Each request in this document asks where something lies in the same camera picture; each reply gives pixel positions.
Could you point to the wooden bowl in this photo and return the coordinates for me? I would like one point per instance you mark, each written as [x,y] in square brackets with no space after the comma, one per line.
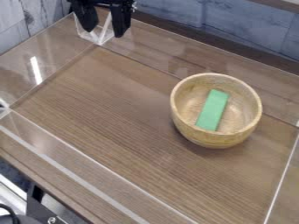
[240,116]

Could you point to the clear acrylic tray wall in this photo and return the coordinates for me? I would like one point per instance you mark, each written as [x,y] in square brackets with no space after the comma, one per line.
[79,181]

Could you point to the clear acrylic stand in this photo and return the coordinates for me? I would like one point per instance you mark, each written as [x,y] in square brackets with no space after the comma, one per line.
[101,34]

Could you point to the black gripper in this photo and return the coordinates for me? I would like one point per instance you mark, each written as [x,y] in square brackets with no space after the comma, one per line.
[120,9]

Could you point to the black table frame bracket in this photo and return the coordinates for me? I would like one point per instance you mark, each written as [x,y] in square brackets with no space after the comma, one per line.
[36,210]

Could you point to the green rectangular stick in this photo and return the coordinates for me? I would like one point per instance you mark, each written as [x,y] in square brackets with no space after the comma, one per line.
[212,110]

